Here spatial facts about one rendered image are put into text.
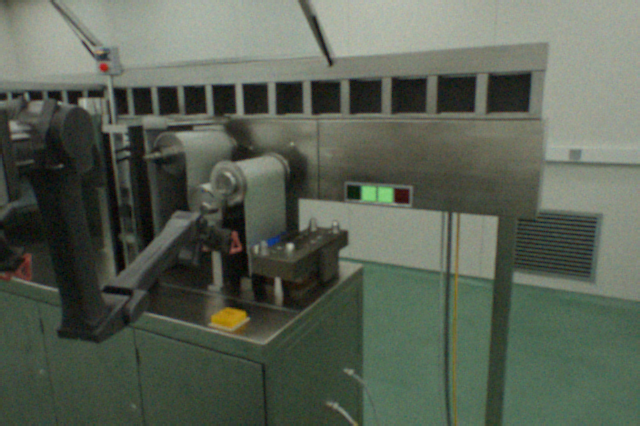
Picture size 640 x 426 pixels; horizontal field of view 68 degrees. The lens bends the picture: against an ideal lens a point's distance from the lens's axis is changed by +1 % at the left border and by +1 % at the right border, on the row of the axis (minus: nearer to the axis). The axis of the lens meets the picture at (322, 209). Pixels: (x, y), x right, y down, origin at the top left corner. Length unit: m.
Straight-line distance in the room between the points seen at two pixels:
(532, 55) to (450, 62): 0.23
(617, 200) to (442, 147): 2.49
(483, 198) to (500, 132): 0.21
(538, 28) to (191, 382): 3.26
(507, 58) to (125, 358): 1.51
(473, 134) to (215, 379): 1.07
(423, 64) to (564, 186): 2.48
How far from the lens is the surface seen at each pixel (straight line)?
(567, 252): 4.01
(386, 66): 1.63
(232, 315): 1.38
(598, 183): 3.91
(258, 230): 1.61
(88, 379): 1.96
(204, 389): 1.54
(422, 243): 4.18
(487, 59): 1.55
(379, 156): 1.64
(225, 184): 1.54
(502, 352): 1.92
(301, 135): 1.77
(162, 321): 1.49
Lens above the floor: 1.51
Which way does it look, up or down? 13 degrees down
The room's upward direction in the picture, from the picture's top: 1 degrees counter-clockwise
